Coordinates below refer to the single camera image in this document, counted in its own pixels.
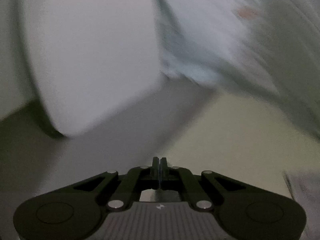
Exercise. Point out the light blue carrot-print quilt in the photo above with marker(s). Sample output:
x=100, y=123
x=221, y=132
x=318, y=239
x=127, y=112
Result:
x=267, y=48

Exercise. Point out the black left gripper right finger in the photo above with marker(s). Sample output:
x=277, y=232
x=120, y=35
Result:
x=185, y=183

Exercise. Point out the green grid mat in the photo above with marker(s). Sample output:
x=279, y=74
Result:
x=246, y=139

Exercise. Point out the grey sweatpants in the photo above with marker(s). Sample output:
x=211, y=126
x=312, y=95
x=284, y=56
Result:
x=304, y=189

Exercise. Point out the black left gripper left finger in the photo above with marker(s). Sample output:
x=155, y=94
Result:
x=133, y=183

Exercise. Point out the white rounded board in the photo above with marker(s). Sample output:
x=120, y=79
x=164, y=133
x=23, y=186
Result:
x=89, y=58

